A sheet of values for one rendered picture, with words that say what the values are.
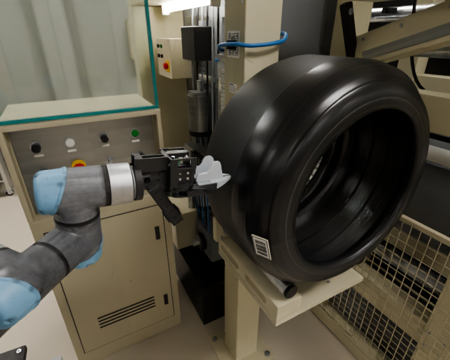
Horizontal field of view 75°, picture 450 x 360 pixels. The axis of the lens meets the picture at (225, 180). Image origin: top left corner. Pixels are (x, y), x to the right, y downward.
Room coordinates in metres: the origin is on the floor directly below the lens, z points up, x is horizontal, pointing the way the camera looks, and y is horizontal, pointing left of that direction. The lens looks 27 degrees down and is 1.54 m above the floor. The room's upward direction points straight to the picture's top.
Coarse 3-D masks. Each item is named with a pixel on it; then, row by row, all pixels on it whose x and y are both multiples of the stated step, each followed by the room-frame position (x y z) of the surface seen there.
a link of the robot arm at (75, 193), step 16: (48, 176) 0.41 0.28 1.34; (64, 176) 0.42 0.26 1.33; (80, 176) 0.43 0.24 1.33; (96, 176) 0.44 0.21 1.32; (48, 192) 0.39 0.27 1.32; (64, 192) 0.40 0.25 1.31; (80, 192) 0.41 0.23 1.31; (96, 192) 0.42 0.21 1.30; (48, 208) 0.39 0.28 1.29; (64, 208) 0.40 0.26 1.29; (80, 208) 0.41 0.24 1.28; (96, 208) 0.44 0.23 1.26
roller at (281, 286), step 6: (270, 276) 0.63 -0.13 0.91; (276, 282) 0.61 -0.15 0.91; (282, 282) 0.60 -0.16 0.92; (288, 282) 0.59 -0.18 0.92; (276, 288) 0.61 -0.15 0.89; (282, 288) 0.59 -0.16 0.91; (288, 288) 0.58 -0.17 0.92; (294, 288) 0.58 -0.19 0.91; (288, 294) 0.57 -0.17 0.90; (294, 294) 0.58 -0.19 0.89
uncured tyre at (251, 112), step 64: (320, 64) 0.67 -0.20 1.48; (384, 64) 0.66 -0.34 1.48; (256, 128) 0.58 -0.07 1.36; (320, 128) 0.54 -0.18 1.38; (384, 128) 0.87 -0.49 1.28; (256, 192) 0.51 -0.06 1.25; (320, 192) 0.94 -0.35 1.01; (384, 192) 0.82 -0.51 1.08; (256, 256) 0.52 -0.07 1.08; (320, 256) 0.71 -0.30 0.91
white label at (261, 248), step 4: (252, 236) 0.51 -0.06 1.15; (256, 236) 0.50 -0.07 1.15; (256, 240) 0.50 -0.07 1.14; (260, 240) 0.49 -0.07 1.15; (264, 240) 0.49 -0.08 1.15; (256, 244) 0.50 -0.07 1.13; (260, 244) 0.50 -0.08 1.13; (264, 244) 0.49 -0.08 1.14; (268, 244) 0.48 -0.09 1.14; (256, 248) 0.51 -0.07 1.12; (260, 248) 0.50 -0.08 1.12; (264, 248) 0.49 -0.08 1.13; (268, 248) 0.48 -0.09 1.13; (256, 252) 0.51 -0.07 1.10; (260, 252) 0.50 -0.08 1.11; (264, 252) 0.49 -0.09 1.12; (268, 252) 0.49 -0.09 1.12; (264, 256) 0.50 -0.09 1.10; (268, 256) 0.49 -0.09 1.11
